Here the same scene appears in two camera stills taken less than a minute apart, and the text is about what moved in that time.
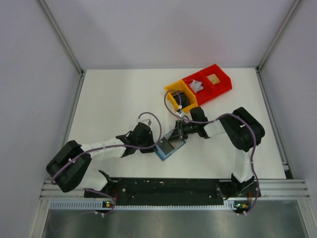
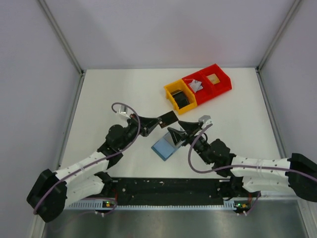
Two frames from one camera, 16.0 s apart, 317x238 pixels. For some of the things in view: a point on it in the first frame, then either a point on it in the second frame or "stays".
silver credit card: [196, 86] stays
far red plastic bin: [225, 83] stays
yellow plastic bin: [180, 86] stays
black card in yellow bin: [184, 103] stays
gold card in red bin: [213, 79] stays
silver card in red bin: [196, 86] stays
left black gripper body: [150, 143] -> [138, 124]
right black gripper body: [180, 131] -> [192, 134]
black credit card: [184, 101] stays
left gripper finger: [153, 149] -> [147, 123]
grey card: [165, 146] -> [168, 119]
